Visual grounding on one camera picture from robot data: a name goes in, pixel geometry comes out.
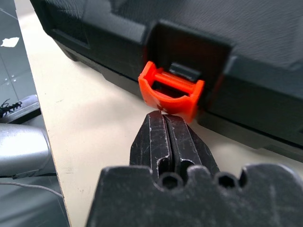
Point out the grey metal table leg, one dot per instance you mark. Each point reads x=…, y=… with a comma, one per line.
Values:
x=22, y=149

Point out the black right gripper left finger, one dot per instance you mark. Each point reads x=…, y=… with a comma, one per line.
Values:
x=154, y=144

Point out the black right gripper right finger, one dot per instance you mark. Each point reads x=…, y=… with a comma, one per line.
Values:
x=189, y=146

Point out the orange case latch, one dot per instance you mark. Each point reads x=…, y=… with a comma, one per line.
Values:
x=170, y=97

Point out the black plastic tool case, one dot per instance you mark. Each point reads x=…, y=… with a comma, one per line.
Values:
x=236, y=47

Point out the grey shoe with black laces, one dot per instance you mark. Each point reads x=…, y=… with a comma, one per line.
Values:
x=21, y=108

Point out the white paper scrap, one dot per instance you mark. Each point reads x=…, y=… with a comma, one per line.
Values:
x=10, y=41

